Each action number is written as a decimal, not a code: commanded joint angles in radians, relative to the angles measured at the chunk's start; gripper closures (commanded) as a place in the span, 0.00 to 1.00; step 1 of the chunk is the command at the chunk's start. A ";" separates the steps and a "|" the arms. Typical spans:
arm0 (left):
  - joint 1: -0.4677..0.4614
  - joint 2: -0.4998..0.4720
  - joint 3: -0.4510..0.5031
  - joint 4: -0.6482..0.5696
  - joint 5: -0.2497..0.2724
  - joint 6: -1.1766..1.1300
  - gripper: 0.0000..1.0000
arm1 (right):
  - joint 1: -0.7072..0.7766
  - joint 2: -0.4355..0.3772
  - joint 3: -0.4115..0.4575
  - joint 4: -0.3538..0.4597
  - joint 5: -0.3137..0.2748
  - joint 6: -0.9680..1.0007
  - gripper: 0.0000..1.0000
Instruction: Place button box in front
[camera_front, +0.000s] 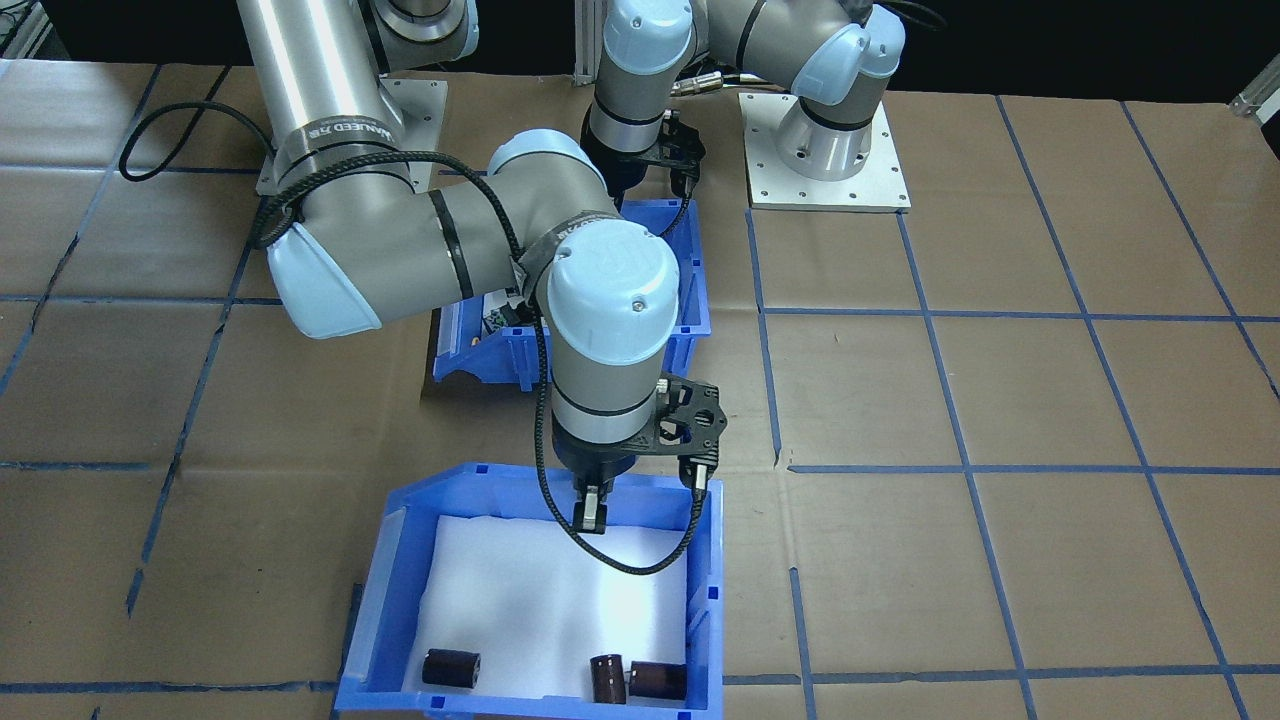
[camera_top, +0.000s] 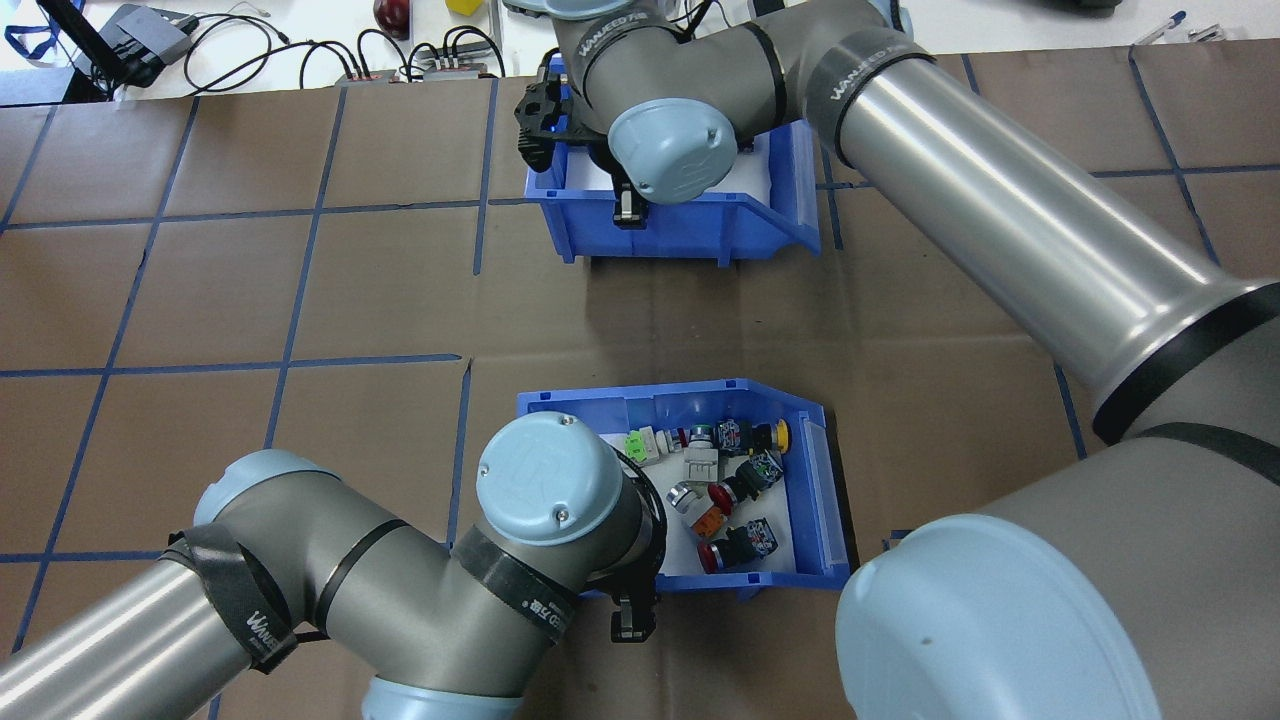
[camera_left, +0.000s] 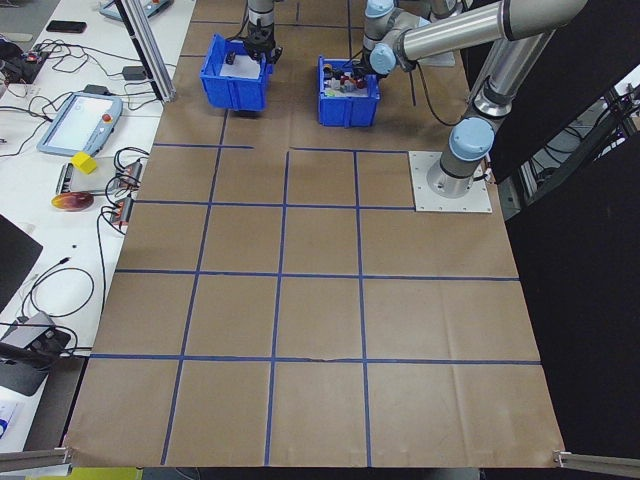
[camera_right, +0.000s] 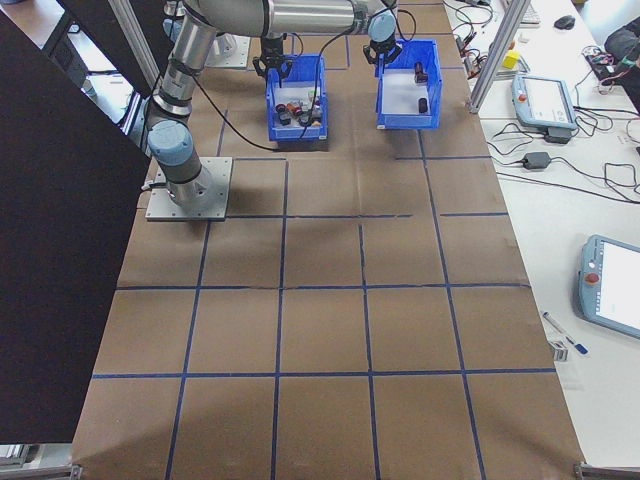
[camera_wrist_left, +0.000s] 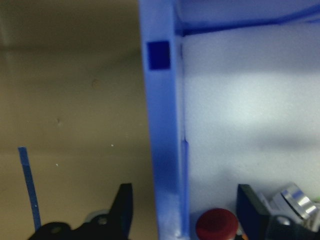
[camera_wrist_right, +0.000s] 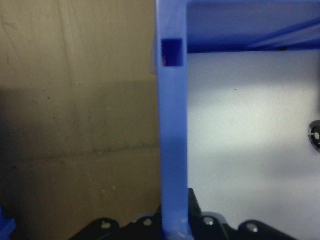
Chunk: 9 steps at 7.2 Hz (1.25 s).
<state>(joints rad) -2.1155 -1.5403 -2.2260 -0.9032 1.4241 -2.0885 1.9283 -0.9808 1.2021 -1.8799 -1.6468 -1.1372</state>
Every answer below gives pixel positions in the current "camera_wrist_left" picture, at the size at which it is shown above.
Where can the blue bin with push buttons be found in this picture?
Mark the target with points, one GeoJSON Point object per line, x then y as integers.
{"type": "Point", "coordinates": [160, 125]}

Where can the red push button grey block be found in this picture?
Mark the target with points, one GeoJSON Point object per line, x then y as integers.
{"type": "Point", "coordinates": [216, 225]}

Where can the silver push button orange base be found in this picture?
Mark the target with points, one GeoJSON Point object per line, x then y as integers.
{"type": "Point", "coordinates": [297, 200]}

